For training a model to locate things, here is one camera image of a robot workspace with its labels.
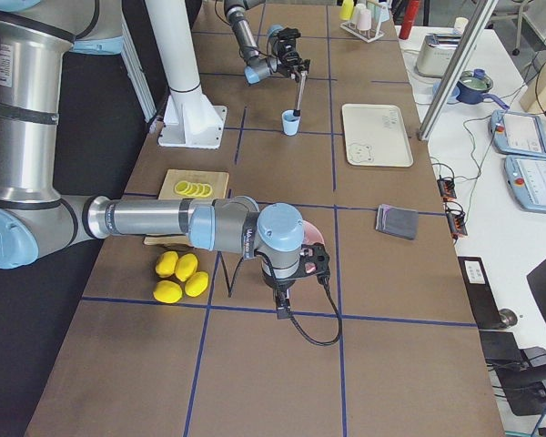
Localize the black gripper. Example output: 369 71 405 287
266 274 298 319
276 44 310 82

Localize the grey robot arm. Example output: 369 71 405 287
224 1 310 84
0 1 309 318

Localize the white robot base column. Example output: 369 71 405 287
146 0 228 149

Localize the light blue plastic cup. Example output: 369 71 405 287
281 109 300 137

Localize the pink bowl of ice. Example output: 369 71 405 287
302 220 325 246

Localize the yellow cup on rack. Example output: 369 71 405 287
339 0 354 21

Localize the pink cup on rack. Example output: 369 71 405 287
356 8 372 32

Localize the yellow lemon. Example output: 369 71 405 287
175 253 198 282
184 271 209 298
155 250 179 279
153 280 183 304

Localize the cream bear serving tray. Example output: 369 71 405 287
341 104 413 168

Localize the red bottle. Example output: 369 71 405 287
399 0 420 40

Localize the cream toaster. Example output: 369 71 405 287
416 33 461 77

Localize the grey folded cloth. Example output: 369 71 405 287
375 204 419 240

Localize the lemon slices row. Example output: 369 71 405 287
174 180 213 198

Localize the blue small bowl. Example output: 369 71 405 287
431 82 460 105

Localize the wooden cutting board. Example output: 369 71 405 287
143 168 230 248

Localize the blue saucepan with lid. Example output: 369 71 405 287
457 68 509 110

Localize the blue teach pendant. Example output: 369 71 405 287
490 109 546 158
504 155 546 213

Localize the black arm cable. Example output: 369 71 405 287
220 252 342 347

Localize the aluminium frame post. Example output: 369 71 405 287
417 0 499 141

